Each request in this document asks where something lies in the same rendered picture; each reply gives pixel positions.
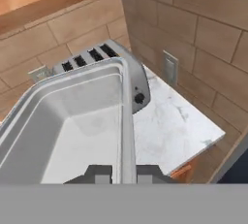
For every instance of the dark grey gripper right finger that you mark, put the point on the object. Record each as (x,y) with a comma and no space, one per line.
(149,173)

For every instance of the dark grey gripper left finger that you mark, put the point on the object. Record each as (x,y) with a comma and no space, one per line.
(97,173)

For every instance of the white plastic tupperware container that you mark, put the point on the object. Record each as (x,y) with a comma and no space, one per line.
(74,124)

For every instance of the wooden base cabinet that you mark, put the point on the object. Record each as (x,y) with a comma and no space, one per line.
(193,168)

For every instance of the dark appliance with grey edge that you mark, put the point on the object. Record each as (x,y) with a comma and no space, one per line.
(234,166)

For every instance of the silver four-slot toaster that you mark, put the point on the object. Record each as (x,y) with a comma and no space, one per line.
(137,82)

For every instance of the grey wall power outlet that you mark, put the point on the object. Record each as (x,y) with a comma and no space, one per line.
(40,73)
(170,67)

